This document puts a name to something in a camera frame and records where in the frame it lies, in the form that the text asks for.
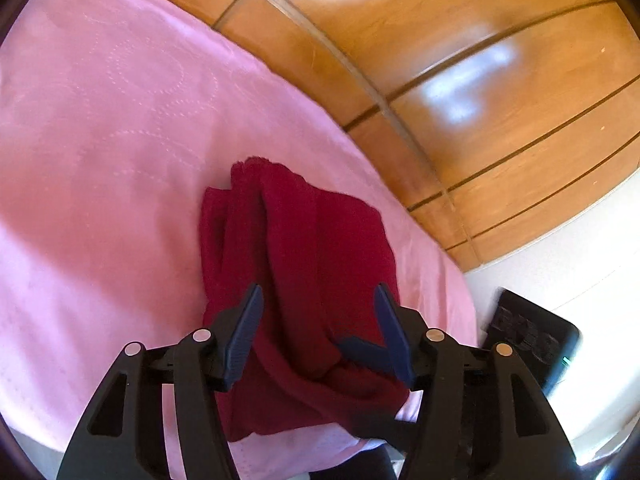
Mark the dark red garment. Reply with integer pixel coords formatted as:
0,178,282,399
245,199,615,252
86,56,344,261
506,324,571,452
200,157,409,441

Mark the wooden wardrobe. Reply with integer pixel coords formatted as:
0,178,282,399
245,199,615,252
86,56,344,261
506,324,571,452
169,0,639,271

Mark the pink bed sheet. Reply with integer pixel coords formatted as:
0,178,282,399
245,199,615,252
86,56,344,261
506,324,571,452
1,0,477,452

